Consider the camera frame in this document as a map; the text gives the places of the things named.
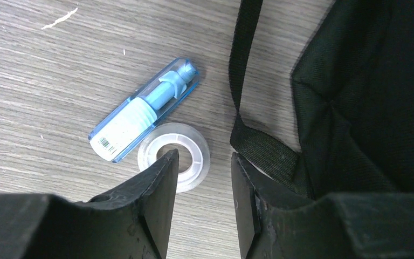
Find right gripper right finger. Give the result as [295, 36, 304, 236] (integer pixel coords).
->
[231, 153, 414, 258]

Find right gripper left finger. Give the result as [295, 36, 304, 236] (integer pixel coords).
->
[0, 149, 179, 258]

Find blue correction tape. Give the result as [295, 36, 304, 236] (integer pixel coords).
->
[88, 58, 200, 163]

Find black backpack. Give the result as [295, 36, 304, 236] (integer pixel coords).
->
[230, 1, 414, 199]

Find clear tape roll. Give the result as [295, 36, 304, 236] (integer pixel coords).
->
[137, 122, 211, 193]

